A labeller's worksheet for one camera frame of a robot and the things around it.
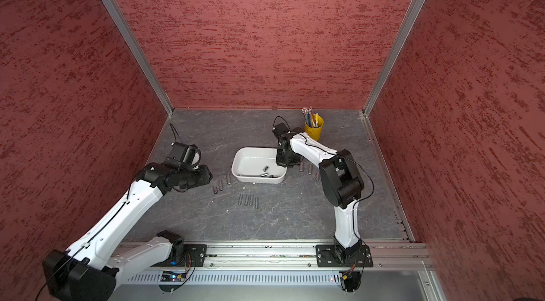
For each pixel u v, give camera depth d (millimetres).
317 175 946
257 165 977
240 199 873
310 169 966
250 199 874
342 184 511
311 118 1006
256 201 874
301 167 969
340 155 535
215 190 897
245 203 870
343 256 647
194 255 747
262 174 924
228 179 929
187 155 609
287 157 809
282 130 772
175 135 1089
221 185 918
